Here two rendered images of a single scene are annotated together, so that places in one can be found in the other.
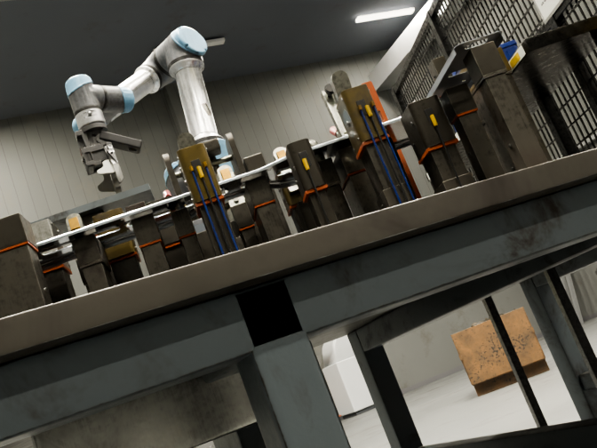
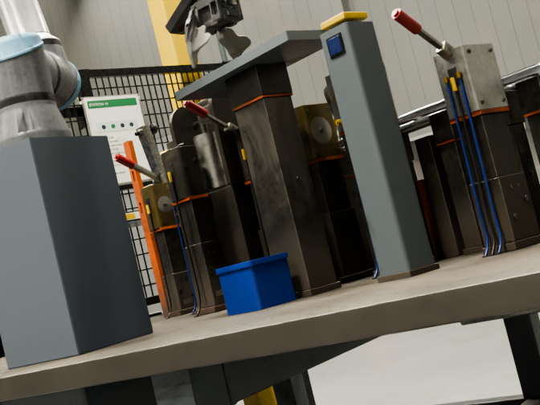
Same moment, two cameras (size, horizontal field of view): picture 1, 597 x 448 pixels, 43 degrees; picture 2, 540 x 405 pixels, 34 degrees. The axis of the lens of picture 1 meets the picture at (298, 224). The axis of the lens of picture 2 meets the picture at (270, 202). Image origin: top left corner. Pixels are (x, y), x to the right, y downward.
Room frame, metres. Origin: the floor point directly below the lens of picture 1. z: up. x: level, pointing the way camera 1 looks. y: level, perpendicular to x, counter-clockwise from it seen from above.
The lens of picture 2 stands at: (2.85, 1.96, 0.78)
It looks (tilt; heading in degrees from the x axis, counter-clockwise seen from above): 4 degrees up; 239
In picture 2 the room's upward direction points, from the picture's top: 14 degrees counter-clockwise
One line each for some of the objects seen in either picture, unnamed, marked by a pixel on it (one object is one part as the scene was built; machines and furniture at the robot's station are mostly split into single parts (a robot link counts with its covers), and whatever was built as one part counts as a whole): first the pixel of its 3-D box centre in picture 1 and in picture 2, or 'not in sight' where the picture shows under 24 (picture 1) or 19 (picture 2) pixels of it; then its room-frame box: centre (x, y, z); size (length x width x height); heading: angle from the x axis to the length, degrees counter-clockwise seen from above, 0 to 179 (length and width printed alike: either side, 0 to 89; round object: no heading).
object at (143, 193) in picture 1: (85, 216); (253, 67); (1.94, 0.52, 1.16); 0.37 x 0.14 x 0.02; 99
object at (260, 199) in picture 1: (276, 244); not in sight; (1.67, 0.06, 0.84); 0.12 x 0.05 x 0.29; 9
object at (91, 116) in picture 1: (91, 122); not in sight; (1.94, 0.43, 1.41); 0.08 x 0.08 x 0.05
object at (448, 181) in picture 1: (447, 165); not in sight; (1.53, -0.33, 0.84); 0.12 x 0.07 x 0.28; 9
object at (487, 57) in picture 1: (509, 117); not in sight; (1.37, -0.43, 0.84); 0.05 x 0.05 x 0.29; 9
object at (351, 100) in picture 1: (384, 169); not in sight; (1.49, -0.20, 0.87); 0.12 x 0.07 x 0.35; 9
